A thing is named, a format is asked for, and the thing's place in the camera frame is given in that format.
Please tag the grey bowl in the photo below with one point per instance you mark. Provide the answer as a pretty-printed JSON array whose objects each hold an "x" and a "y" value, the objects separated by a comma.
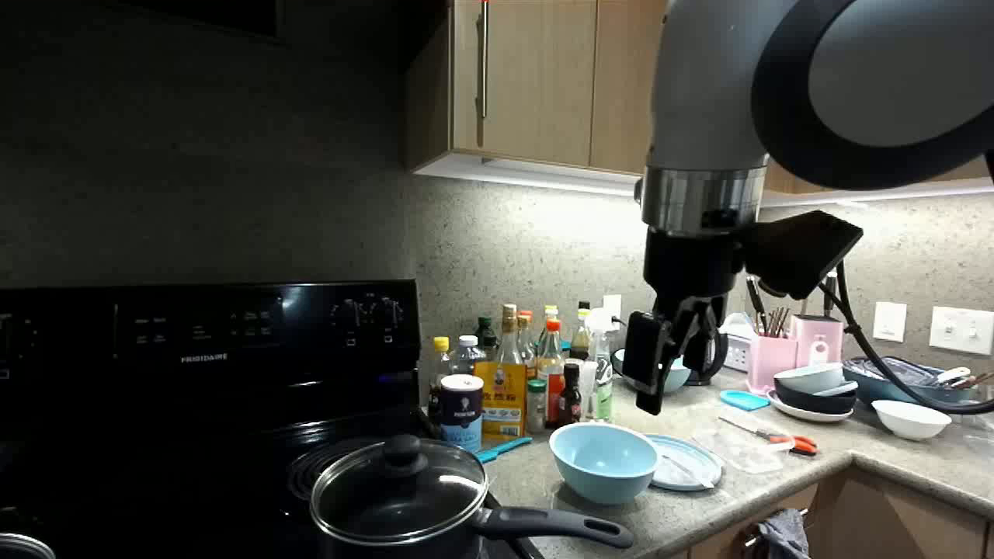
[{"x": 810, "y": 376}]

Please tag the under-cabinet light strip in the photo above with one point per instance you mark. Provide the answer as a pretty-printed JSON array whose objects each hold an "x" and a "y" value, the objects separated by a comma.
[{"x": 528, "y": 179}]

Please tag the small dark sauce bottle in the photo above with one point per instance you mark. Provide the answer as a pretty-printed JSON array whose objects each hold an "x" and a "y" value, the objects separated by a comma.
[{"x": 570, "y": 396}]

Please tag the dark dish tray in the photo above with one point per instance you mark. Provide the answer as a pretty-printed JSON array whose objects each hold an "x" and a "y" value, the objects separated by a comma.
[{"x": 894, "y": 375}]

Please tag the grey hanging towel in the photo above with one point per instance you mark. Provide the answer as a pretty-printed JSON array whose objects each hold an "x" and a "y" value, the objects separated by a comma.
[{"x": 782, "y": 532}]

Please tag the white jar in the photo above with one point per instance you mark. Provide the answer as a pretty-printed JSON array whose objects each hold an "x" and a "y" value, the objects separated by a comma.
[{"x": 736, "y": 341}]

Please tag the white wall outlet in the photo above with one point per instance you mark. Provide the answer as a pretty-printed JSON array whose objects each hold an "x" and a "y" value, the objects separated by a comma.
[{"x": 890, "y": 320}]

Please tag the clear bottle white cap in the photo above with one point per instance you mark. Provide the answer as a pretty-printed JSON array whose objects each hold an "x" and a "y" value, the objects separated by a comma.
[{"x": 467, "y": 354}]

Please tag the light blue bowl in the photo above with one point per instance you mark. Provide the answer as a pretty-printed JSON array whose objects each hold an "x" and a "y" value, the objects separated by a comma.
[{"x": 602, "y": 466}]

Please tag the wide white wall switch plate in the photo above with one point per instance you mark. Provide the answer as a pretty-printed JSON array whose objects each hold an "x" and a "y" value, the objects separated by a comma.
[{"x": 959, "y": 331}]

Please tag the wooden upper cabinet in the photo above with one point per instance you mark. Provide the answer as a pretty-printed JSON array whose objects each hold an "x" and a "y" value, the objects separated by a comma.
[{"x": 539, "y": 82}]

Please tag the yellow cap bottle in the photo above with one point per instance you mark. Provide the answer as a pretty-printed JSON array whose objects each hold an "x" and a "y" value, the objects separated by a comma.
[{"x": 442, "y": 361}]

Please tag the blue sponge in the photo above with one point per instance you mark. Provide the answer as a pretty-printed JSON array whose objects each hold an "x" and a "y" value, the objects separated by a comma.
[{"x": 747, "y": 397}]

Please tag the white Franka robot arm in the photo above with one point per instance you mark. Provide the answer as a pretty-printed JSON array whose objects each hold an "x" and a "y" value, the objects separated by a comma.
[{"x": 723, "y": 82}]

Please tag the white plastic bottle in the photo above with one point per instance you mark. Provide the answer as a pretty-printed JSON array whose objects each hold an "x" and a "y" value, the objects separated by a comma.
[{"x": 587, "y": 390}]

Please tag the black kitchen stove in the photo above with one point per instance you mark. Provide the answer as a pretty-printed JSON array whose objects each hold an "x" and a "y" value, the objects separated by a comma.
[{"x": 206, "y": 361}]

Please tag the black cap bottle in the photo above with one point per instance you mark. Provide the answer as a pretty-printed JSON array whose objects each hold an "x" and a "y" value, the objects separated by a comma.
[{"x": 582, "y": 331}]

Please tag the dark green bottle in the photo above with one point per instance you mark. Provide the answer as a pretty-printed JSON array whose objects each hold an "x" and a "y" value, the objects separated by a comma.
[{"x": 484, "y": 332}]

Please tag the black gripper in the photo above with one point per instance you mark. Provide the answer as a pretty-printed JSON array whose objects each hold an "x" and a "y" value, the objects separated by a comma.
[{"x": 691, "y": 269}]

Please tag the light blue container behind gripper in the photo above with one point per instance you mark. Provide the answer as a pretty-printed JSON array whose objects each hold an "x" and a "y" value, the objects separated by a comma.
[{"x": 674, "y": 379}]

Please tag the small white bowl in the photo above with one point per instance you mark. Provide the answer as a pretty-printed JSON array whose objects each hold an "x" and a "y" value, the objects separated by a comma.
[{"x": 910, "y": 420}]

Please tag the small green cap jar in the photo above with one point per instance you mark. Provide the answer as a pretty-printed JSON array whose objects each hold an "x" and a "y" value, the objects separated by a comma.
[{"x": 535, "y": 408}]

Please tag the stacked bowls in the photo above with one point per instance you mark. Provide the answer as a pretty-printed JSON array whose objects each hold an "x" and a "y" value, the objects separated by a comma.
[{"x": 819, "y": 397}]

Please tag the pink utensil holder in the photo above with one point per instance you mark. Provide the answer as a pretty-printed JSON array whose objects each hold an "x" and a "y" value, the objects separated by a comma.
[{"x": 772, "y": 361}]

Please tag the large yellow label bottle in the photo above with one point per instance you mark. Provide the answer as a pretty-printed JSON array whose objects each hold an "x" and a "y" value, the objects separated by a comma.
[{"x": 505, "y": 397}]

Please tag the pink box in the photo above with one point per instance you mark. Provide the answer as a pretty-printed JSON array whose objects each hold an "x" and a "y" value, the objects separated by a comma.
[{"x": 819, "y": 339}]

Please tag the wooden cabinet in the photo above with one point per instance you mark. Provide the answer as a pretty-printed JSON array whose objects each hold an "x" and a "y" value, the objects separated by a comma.
[
  {"x": 539, "y": 82},
  {"x": 910, "y": 522}
]

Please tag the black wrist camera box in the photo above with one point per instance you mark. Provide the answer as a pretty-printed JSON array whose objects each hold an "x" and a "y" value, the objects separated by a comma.
[{"x": 802, "y": 249}]

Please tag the salt canister white lid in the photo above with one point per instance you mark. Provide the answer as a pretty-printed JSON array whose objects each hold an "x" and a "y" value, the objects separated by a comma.
[{"x": 461, "y": 412}]

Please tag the grey pan with lid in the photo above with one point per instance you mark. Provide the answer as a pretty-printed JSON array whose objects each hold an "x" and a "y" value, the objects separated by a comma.
[{"x": 19, "y": 546}]

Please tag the red cap sauce bottle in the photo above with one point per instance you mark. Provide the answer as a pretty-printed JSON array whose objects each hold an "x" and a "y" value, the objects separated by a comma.
[{"x": 554, "y": 376}]

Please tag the wooden lower cabinet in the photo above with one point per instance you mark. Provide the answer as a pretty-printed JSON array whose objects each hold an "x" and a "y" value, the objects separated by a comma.
[{"x": 910, "y": 522}]

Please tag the orange cap bottle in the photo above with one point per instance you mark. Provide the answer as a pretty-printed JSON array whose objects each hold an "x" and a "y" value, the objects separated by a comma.
[{"x": 526, "y": 332}]

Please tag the clear spray bottle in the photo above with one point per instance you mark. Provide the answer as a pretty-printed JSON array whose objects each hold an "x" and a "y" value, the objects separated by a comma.
[{"x": 602, "y": 366}]

